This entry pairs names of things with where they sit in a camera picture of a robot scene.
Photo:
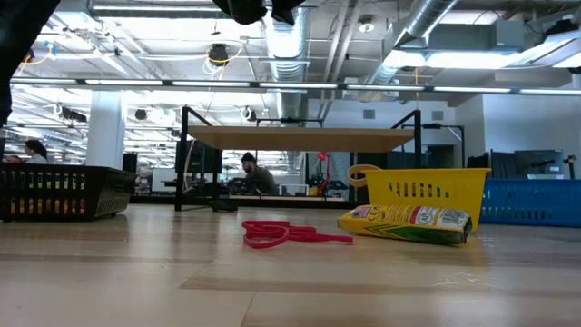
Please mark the thin red rubber band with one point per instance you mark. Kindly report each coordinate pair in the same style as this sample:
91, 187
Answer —
263, 238

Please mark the small black clip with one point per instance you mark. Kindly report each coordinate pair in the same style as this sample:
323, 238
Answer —
223, 205

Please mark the black plastic basket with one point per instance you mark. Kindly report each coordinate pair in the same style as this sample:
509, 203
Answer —
109, 195

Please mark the white building column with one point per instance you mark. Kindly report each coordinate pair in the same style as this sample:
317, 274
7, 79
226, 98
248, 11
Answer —
104, 131

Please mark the blue plastic basket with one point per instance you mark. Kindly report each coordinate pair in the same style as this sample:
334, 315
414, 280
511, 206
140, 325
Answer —
531, 204

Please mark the yellow plastic basket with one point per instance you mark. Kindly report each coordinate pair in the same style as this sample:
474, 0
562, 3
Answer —
426, 179

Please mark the person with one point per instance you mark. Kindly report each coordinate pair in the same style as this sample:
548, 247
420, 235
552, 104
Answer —
12, 159
36, 154
261, 179

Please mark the wooden shelf riser black legs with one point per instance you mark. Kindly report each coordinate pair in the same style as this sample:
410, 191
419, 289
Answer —
299, 138

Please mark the red desk lamp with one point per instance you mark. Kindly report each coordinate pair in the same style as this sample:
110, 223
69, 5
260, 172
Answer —
323, 156

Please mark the yellow crayon pack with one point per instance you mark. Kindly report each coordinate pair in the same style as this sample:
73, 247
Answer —
408, 222

